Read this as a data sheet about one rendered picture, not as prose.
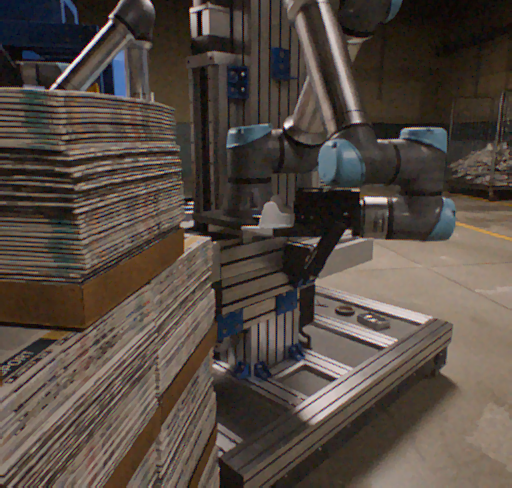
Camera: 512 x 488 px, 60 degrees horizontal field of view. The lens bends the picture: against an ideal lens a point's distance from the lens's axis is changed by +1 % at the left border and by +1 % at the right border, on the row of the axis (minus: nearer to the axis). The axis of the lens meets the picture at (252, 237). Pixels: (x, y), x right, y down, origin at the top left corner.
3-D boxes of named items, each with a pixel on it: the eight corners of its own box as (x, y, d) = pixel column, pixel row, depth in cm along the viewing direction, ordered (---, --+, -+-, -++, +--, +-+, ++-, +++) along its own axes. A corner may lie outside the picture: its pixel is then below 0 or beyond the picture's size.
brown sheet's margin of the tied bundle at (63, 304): (186, 253, 70) (185, 227, 69) (87, 328, 43) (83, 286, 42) (93, 249, 73) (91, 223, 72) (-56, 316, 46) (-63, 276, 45)
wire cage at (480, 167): (533, 200, 722) (549, 90, 684) (487, 202, 707) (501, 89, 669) (482, 192, 838) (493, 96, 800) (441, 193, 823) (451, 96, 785)
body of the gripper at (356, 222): (294, 187, 84) (359, 187, 82) (293, 231, 86) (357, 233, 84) (291, 191, 77) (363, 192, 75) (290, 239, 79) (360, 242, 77)
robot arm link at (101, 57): (167, 6, 138) (62, 125, 135) (161, 15, 148) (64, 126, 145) (137, -25, 134) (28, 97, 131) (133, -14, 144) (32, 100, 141)
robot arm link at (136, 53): (127, 165, 154) (115, -8, 142) (124, 163, 168) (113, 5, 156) (162, 165, 158) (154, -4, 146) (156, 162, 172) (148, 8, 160)
